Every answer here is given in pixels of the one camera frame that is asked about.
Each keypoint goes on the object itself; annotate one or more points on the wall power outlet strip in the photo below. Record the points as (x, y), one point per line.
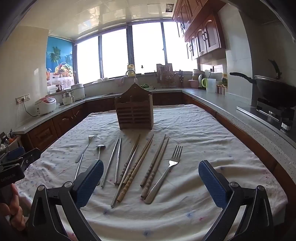
(23, 98)

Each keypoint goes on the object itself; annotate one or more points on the white plastic basket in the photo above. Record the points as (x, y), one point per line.
(52, 89)

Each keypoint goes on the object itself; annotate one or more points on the white floral tablecloth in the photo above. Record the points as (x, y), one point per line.
(185, 129)

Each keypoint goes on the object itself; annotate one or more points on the wooden upper cabinets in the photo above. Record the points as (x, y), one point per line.
(201, 30)

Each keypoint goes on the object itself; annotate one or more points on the tropical fruit wall poster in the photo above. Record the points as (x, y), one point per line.
(60, 60)

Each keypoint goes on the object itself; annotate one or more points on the small white electric pot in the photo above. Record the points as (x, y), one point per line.
(67, 99)

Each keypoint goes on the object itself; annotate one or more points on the scissors and knife holder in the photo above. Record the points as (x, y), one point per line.
(181, 76)

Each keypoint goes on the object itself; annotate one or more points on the metal fork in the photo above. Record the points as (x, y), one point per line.
(174, 160)

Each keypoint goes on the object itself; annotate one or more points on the white bowls on sill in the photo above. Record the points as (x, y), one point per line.
(103, 79)

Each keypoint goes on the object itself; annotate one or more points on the cloth on faucet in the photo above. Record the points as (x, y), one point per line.
(122, 81)

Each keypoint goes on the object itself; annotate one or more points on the wooden cabinets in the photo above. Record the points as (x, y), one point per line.
(67, 120)
(201, 30)

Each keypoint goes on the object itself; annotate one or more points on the pink plastic basin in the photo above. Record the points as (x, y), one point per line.
(193, 83)

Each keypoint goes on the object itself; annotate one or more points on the steel electric kettle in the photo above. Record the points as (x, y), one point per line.
(200, 80)

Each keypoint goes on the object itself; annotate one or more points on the wooden utensil holder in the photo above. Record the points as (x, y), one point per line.
(135, 113)

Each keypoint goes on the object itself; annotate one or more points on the green vegetable basket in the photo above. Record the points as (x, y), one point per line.
(146, 86)

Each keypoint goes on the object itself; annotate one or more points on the row of condiment bottles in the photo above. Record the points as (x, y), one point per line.
(222, 89)

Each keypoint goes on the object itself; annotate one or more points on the person's left hand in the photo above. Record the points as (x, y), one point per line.
(17, 208)

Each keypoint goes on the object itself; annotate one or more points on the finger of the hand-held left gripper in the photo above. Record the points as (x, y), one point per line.
(32, 158)
(15, 153)

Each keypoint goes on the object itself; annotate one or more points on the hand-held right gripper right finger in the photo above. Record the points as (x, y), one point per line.
(212, 183)

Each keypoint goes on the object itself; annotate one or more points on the brown carved wooden chopstick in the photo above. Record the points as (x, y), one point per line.
(153, 160)
(156, 166)

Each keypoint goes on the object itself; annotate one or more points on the wooden lower cabinets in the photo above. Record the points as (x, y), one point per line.
(67, 120)

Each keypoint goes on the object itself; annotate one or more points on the kitchen window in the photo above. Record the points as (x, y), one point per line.
(148, 48)

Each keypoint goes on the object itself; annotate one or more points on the dark wooden chopstick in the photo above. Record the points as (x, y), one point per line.
(130, 157)
(126, 173)

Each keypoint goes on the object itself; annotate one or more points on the beige ceramic jar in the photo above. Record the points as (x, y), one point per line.
(196, 73)

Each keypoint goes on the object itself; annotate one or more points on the yellow bottle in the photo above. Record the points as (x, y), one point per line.
(130, 67)

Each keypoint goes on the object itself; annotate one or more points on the black wok with lid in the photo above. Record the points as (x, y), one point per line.
(272, 90)

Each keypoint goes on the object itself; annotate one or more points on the short metal spoon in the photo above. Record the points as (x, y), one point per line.
(100, 147)

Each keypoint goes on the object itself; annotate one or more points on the white wall socket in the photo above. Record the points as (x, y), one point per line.
(211, 69)

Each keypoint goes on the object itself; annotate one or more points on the long metal spoon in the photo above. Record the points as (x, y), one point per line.
(86, 148)

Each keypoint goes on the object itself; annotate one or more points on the range hood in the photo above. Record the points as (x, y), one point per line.
(266, 11)

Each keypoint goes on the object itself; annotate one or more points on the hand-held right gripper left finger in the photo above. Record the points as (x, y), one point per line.
(92, 180)

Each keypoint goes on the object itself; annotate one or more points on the white and red rice cooker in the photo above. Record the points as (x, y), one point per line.
(45, 106)

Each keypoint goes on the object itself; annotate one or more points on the gas stove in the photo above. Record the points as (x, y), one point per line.
(272, 113)

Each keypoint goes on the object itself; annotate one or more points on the light carved wooden chopstick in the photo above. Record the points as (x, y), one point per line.
(140, 157)
(136, 169)

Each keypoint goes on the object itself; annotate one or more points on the metal chopstick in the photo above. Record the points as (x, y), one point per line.
(110, 162)
(118, 160)

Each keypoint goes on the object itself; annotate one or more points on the metal kitchen faucet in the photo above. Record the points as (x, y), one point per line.
(131, 73)

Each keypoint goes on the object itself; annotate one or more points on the large white steamer pot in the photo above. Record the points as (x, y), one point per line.
(78, 91)

